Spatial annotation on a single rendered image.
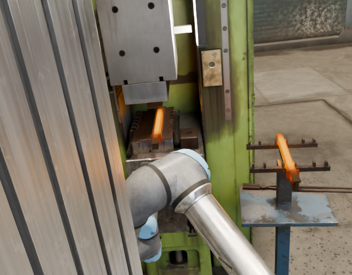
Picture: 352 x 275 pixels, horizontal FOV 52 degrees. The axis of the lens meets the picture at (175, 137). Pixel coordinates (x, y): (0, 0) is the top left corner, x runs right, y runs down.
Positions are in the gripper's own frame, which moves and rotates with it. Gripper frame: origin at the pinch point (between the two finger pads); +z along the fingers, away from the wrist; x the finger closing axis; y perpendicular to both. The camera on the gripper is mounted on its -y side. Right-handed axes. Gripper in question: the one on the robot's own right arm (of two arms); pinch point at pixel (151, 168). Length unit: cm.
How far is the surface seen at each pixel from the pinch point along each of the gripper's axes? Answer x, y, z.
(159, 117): 0, -1, 54
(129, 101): -10.0, -18.6, 30.7
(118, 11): -8, -58, 31
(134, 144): -11.1, 3.4, 30.7
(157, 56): 5.2, -37.9, 30.7
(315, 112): 164, 100, 281
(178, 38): 14, -37, 79
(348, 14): 343, 43, 634
